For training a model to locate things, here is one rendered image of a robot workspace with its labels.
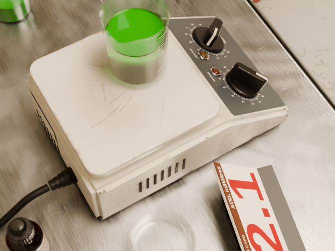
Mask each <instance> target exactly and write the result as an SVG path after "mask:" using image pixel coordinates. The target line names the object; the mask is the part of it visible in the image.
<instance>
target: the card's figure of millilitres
mask: <svg viewBox="0 0 335 251"><path fill-rule="evenodd" d="M221 167H222V170H223V173H224V175H225V178H226V181H227V184H228V186H229V189H230V192H231V195H232V198H233V200H234V203H235V206H236V209H237V211H238V214H239V217H240V220H241V222H242V225H243V228H244V231H245V234H246V236H247V239H248V242H249V245H250V247H251V250H252V251H285V249H284V247H283V244H282V241H281V239H280V236H279V234H278V231H277V228H276V226H275V223H274V221H273V218H272V216H271V213H270V210H269V208H268V205H267V203H266V200H265V197H264V195H263V192H262V190H261V187H260V185H259V182H258V179H257V177H256V174H255V172H254V170H251V169H244V168H236V167H229V166H221Z"/></svg>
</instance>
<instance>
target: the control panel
mask: <svg viewBox="0 0 335 251"><path fill-rule="evenodd" d="M215 19H216V17H206V18H179V19H171V20H170V22H169V30H170V31H171V32H172V34H173V35H174V36H175V38H176V39H177V40H178V42H179V43H180V45H181V46H182V47H183V49H184V50H185V51H186V53H187V54H188V55H189V57H190V58H191V59H192V61H193V62H194V63H195V65H196V66H197V68H198V69H199V70H200V72H201V73H202V74H203V76H204V77H205V78H206V80H207V81H208V82H209V84H210V85H211V87H212V88H213V89H214V91H215V92H216V93H217V95H218V96H219V97H220V98H221V100H222V101H223V102H224V104H225V105H226V107H227V108H228V109H229V111H230V112H231V113H232V114H233V115H234V116H238V115H243V114H248V113H253V112H258V111H263V110H268V109H273V108H278V107H283V106H285V104H284V102H283V101H282V100H281V99H280V97H279V96H278V95H277V93H276V92H275V91H274V90H273V88H272V87H271V86H270V85H269V83H268V82H267V83H266V84H265V86H264V87H263V88H262V89H261V90H260V91H258V94H257V95H256V97H254V98H245V97H242V96H240V95H238V94H237V93H235V92H234V91H233V90H232V89H231V88H230V87H229V85H228V83H227V81H226V75H227V74H228V72H229V71H230V70H231V69H232V68H233V66H234V65H235V64H236V63H237V62H240V63H242V64H244V65H246V66H247V67H249V68H251V69H253V70H255V71H256V72H258V73H260V72H259V71H258V69H257V68H256V67H255V66H254V64H253V63H252V62H251V61H250V59H249V58H248V57H247V55H246V54H245V53H244V52H243V50H242V49H241V48H240V47H239V45H238V44H237V43H236V42H235V40H234V39H233V38H232V36H231V35H230V34H229V33H228V31H227V30H226V29H225V28H224V26H222V28H221V31H220V34H219V36H220V37H221V39H222V40H223V43H224V48H223V50H222V51H221V52H219V53H212V52H209V51H207V50H205V49H203V48H202V47H200V46H199V45H198V44H197V43H196V41H195V40H194V38H193V35H192V33H193V31H194V29H195V28H197V27H207V28H209V27H210V26H211V24H212V23H213V21H214V20H215ZM202 51H203V52H206V53H207V55H208V58H203V57H202V56H201V55H200V52H202ZM212 68H217V69H219V71H220V74H219V75H217V74H215V73H214V72H213V71H212Z"/></svg>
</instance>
